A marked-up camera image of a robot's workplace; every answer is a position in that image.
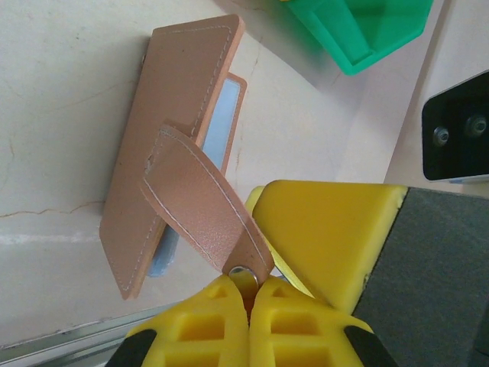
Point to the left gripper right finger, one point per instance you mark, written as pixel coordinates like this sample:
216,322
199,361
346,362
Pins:
263,309

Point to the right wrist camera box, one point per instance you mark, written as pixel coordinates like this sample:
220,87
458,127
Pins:
458,153

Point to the aluminium rail frame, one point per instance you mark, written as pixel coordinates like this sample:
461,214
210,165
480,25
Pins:
57,336

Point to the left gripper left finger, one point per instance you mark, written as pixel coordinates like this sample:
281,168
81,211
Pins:
229,306

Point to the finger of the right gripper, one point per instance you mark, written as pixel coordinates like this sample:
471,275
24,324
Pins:
324,229

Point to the green plastic bin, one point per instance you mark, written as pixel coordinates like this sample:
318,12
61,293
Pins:
382,30

